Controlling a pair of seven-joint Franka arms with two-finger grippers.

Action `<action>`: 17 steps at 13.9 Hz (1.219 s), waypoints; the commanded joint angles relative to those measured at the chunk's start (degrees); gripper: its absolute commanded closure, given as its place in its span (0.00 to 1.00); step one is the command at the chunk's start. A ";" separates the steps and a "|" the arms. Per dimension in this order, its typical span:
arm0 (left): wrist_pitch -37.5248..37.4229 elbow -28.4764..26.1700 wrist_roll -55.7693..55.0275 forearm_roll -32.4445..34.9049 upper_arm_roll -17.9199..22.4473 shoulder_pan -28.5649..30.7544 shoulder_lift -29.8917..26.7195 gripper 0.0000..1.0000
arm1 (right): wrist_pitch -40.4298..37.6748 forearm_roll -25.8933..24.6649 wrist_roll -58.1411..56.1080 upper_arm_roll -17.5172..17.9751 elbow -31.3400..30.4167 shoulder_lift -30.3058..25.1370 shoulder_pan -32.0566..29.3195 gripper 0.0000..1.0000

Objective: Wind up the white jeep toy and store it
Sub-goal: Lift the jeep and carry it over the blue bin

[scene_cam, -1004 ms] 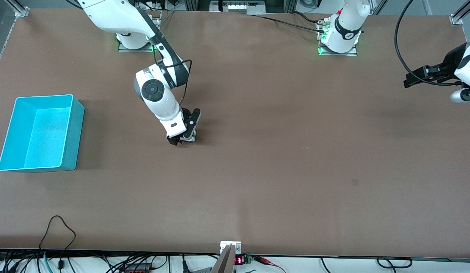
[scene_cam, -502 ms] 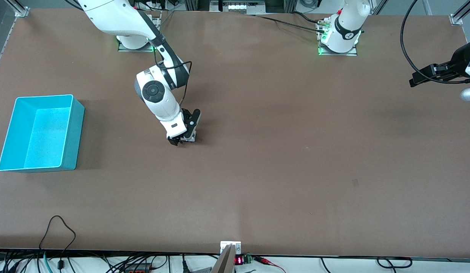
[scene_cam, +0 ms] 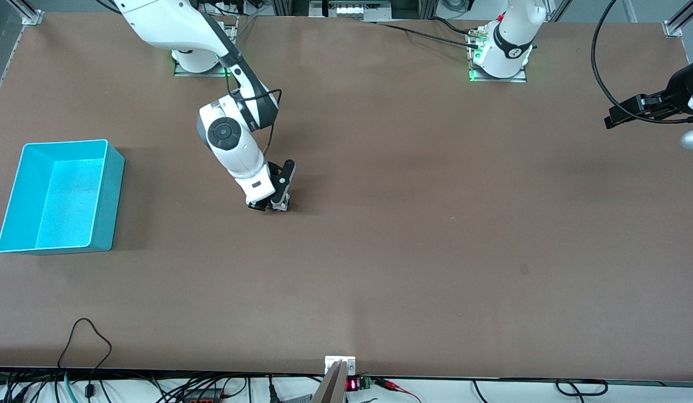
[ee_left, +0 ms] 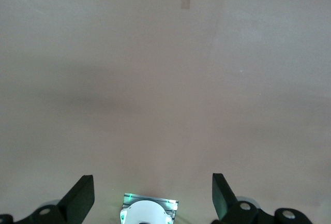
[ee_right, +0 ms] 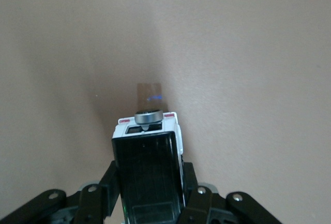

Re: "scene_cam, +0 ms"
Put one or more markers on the aluminium frame corner bracket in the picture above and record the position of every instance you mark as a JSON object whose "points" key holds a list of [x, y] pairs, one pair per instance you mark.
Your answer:
{"points": [[673, 27], [30, 17]]}

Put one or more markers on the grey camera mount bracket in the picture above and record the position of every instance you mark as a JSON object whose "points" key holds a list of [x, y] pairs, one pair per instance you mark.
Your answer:
{"points": [[338, 386]]}

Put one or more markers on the red digit display module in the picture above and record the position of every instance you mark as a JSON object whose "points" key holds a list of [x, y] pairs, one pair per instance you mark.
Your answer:
{"points": [[352, 384]]}

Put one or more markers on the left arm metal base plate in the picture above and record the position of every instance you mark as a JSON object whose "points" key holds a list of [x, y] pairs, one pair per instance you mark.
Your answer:
{"points": [[519, 78]]}

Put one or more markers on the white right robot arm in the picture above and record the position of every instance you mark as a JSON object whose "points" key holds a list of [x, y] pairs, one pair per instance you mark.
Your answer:
{"points": [[173, 22]]}

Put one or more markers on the red clip lead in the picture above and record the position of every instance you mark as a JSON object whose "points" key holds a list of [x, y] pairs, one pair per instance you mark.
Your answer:
{"points": [[388, 384]]}

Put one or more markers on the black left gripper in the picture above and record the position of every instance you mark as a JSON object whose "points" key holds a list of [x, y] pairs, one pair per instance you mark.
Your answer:
{"points": [[677, 89]]}

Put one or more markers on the white jeep toy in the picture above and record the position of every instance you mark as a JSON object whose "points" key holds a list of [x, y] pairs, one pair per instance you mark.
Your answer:
{"points": [[282, 207]]}

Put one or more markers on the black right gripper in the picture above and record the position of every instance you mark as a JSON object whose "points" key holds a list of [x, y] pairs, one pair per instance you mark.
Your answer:
{"points": [[260, 205]]}

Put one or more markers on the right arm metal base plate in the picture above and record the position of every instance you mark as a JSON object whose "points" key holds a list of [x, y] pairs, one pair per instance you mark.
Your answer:
{"points": [[181, 71]]}

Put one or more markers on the aluminium frame side rail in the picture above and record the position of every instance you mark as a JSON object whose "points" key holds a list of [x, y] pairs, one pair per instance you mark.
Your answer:
{"points": [[2, 45]]}

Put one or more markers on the white light panel device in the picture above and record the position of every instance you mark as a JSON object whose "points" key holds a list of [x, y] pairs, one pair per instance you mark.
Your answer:
{"points": [[352, 10]]}

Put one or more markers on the cyan plastic bin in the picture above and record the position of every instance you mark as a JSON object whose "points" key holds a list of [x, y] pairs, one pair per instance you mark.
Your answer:
{"points": [[61, 207]]}

